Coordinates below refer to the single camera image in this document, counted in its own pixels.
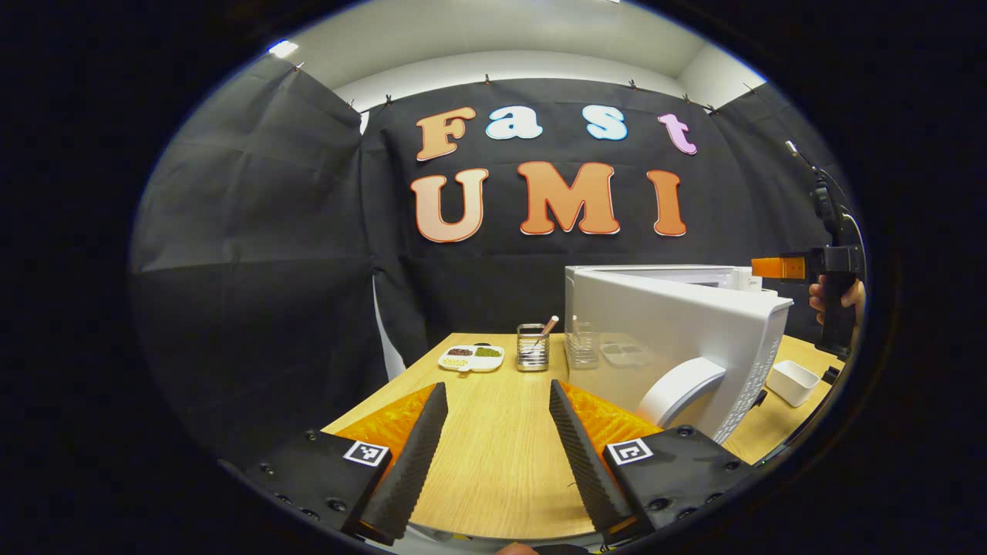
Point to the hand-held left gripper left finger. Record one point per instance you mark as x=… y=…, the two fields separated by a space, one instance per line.
x=412 y=470

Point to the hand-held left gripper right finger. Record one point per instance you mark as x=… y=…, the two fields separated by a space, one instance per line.
x=586 y=462

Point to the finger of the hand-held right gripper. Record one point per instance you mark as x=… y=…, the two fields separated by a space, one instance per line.
x=779 y=267

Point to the white microwave oven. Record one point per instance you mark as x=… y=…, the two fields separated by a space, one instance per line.
x=678 y=324

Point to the white rectangular plastic tray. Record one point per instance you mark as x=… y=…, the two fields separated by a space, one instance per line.
x=794 y=383

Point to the metal mesh utensil holder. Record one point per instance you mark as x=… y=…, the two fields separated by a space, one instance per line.
x=532 y=351

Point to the white divided dish with beans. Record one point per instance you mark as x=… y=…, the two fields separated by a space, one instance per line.
x=472 y=358

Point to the black backdrop cloth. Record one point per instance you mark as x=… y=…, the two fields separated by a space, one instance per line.
x=254 y=270

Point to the long ceiling strip light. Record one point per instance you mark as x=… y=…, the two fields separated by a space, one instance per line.
x=282 y=48

